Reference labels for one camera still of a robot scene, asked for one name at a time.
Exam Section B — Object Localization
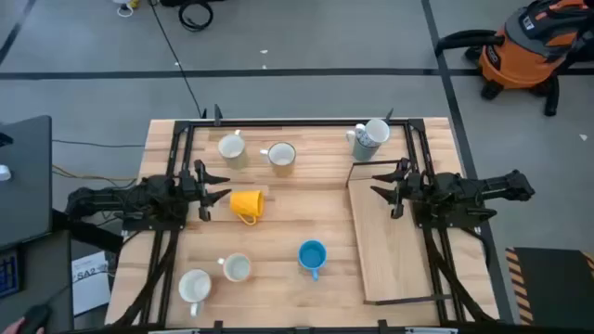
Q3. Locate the white cable loop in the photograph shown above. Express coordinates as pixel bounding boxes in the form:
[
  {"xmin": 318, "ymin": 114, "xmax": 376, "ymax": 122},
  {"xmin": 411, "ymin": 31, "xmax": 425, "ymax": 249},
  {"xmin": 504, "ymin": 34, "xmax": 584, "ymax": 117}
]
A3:
[{"xmin": 110, "ymin": 0, "xmax": 140, "ymax": 19}]

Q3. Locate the person's hand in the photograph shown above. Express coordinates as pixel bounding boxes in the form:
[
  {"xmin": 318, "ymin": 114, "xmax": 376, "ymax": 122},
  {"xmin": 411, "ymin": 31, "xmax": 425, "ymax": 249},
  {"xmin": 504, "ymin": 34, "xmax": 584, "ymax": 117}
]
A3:
[{"xmin": 0, "ymin": 316, "xmax": 24, "ymax": 334}]

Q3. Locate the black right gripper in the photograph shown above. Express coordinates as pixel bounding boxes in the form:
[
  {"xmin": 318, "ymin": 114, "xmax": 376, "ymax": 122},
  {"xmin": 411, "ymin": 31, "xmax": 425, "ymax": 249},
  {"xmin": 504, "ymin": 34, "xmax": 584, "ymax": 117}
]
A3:
[{"xmin": 369, "ymin": 157, "xmax": 427, "ymax": 220}]

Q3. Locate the coiled black cable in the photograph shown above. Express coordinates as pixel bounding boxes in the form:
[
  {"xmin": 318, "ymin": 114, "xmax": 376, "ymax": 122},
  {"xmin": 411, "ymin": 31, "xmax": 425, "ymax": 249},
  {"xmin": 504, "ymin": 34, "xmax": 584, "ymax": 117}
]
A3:
[{"xmin": 178, "ymin": 0, "xmax": 214, "ymax": 32}]

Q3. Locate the black aluminium table frame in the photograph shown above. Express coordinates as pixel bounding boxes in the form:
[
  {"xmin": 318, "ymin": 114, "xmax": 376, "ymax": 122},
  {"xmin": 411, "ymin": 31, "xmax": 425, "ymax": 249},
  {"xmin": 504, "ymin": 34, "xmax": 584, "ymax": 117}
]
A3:
[{"xmin": 110, "ymin": 104, "xmax": 500, "ymax": 334}]

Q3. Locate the grey teal mug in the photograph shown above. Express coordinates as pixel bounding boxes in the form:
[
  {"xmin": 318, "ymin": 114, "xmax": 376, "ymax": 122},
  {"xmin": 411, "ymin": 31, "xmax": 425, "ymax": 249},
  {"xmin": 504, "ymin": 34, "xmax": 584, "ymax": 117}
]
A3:
[{"xmin": 345, "ymin": 129, "xmax": 382, "ymax": 162}]

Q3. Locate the white printed paper sheet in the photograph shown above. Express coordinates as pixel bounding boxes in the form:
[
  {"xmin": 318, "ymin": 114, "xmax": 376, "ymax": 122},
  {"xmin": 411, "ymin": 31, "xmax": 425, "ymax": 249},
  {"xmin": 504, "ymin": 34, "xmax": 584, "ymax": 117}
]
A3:
[{"xmin": 71, "ymin": 250, "xmax": 112, "ymax": 317}]

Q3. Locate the mustard mug white handle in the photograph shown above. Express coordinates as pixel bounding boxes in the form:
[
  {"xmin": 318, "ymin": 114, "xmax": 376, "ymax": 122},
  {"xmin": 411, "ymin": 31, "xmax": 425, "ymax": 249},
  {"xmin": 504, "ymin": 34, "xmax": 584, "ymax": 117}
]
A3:
[{"xmin": 259, "ymin": 141, "xmax": 297, "ymax": 178}]

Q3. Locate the pale green mug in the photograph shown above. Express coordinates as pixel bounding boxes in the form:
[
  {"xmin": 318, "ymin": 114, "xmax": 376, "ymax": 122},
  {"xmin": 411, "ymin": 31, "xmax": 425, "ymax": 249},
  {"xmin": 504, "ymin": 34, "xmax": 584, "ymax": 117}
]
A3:
[{"xmin": 217, "ymin": 129, "xmax": 249, "ymax": 171}]

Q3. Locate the plain white mug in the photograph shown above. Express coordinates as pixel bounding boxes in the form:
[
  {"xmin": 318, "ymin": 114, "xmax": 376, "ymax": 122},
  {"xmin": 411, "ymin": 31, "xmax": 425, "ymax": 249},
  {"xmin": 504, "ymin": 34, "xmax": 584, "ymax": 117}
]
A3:
[{"xmin": 178, "ymin": 268, "xmax": 213, "ymax": 318}]

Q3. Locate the yellow faceted mug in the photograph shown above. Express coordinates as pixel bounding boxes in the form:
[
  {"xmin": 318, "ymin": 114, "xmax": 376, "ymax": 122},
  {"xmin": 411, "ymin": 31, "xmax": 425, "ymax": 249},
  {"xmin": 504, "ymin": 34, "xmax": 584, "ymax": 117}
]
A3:
[{"xmin": 229, "ymin": 189, "xmax": 265, "ymax": 226}]

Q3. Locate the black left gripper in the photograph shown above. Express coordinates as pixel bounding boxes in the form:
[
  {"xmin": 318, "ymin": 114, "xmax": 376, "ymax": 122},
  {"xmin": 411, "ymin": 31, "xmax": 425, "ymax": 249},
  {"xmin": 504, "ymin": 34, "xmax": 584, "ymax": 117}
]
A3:
[{"xmin": 178, "ymin": 160, "xmax": 233, "ymax": 222}]

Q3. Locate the black vacuum hose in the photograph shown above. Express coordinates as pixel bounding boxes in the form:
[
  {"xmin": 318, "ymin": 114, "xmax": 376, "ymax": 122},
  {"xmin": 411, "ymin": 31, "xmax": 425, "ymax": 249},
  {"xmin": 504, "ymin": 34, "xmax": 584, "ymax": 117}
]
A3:
[{"xmin": 434, "ymin": 29, "xmax": 506, "ymax": 58}]

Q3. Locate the black hazard striped mat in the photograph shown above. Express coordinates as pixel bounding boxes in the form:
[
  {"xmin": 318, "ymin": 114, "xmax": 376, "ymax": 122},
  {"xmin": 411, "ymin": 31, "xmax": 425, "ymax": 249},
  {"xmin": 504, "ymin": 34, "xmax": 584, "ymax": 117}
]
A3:
[{"xmin": 504, "ymin": 246, "xmax": 594, "ymax": 326}]

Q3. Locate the grey computer desk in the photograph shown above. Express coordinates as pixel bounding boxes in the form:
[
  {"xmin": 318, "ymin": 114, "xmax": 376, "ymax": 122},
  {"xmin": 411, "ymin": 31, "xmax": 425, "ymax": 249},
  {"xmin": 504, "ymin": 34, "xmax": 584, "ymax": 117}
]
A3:
[{"xmin": 0, "ymin": 229, "xmax": 74, "ymax": 334}]

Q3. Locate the long black floor cable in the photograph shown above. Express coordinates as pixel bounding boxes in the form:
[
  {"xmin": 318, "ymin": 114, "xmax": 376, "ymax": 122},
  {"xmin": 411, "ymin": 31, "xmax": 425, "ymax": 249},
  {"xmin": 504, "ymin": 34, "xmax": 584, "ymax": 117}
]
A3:
[{"xmin": 148, "ymin": 0, "xmax": 205, "ymax": 118}]

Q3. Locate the black computer mouse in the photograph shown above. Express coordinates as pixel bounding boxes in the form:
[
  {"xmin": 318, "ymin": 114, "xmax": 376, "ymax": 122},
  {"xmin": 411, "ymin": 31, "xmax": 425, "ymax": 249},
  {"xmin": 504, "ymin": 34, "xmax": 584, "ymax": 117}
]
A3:
[{"xmin": 20, "ymin": 303, "xmax": 53, "ymax": 334}]

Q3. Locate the yellow dotted orange rim mug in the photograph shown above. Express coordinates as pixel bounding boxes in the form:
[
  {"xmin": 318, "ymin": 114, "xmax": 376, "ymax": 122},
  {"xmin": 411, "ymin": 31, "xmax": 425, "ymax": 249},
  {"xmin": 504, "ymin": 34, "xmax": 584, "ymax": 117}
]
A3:
[{"xmin": 216, "ymin": 252, "xmax": 252, "ymax": 283}]

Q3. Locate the orange shop vacuum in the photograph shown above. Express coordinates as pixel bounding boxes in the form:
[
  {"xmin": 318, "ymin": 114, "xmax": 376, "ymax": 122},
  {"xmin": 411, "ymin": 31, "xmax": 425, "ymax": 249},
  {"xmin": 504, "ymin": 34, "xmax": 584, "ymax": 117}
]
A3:
[{"xmin": 463, "ymin": 0, "xmax": 594, "ymax": 117}]

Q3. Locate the black computer keyboard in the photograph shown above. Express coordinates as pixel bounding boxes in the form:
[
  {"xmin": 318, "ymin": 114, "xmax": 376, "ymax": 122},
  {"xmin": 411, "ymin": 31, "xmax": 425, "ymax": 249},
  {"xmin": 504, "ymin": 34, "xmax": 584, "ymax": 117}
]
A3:
[{"xmin": 0, "ymin": 248, "xmax": 22, "ymax": 299}]

